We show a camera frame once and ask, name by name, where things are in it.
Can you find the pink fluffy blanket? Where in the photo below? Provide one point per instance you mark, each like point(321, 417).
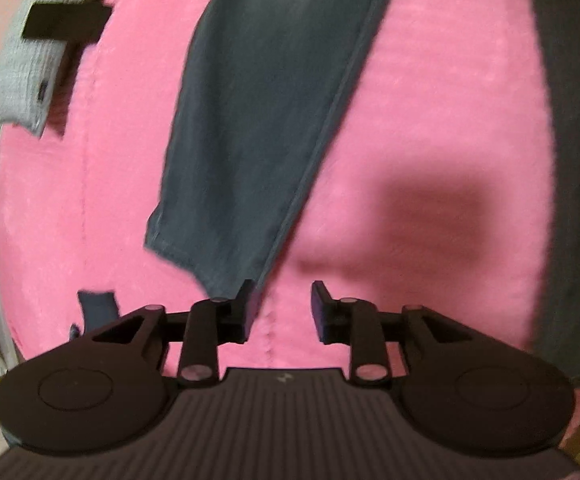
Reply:
point(430, 110)

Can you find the dark grey pants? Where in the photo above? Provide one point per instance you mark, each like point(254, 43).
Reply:
point(260, 110)

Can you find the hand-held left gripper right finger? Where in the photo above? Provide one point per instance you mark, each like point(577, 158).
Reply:
point(322, 312)

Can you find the light grey knitted cloth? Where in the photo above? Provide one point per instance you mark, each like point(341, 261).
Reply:
point(29, 65)

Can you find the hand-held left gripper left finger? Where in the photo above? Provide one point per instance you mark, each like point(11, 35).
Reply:
point(245, 310)

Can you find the small dark blue cloth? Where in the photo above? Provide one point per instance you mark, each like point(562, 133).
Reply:
point(98, 307)

